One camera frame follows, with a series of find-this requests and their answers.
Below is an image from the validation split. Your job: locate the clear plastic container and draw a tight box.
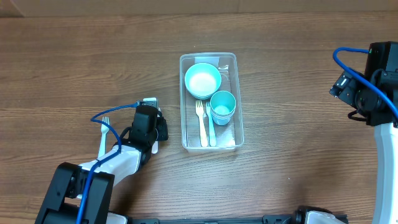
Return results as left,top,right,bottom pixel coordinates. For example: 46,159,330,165
179,52,244,152

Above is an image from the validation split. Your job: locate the light blue bowl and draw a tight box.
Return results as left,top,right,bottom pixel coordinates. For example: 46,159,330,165
184,63,221,100

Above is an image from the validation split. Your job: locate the light blue plastic fork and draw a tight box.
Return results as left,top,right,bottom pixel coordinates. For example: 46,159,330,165
206,101,217,147

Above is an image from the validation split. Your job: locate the left blue cable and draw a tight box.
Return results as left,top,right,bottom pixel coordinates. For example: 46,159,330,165
75,102,141,224

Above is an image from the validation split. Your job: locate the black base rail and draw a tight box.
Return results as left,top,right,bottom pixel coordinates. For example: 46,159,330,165
118,205,349,224

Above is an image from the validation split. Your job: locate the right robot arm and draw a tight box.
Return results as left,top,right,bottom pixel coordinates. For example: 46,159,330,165
330,41,397,223

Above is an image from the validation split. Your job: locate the yellow plastic fork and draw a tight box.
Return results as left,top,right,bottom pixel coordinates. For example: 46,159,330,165
195,100,208,147

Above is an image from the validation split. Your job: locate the white plastic spoon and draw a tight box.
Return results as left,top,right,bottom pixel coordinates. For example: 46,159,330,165
150,107,162,155

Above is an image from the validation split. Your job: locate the teal green cup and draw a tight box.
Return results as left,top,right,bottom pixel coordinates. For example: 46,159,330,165
210,91,236,116

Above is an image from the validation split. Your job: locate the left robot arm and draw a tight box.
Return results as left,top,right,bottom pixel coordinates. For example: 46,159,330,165
35,98,169,223

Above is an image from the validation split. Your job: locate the pale green plastic fork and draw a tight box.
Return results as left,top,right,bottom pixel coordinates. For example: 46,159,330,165
98,116,110,158

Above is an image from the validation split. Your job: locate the pink cup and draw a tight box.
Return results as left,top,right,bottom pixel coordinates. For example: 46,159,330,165
211,113,233,126

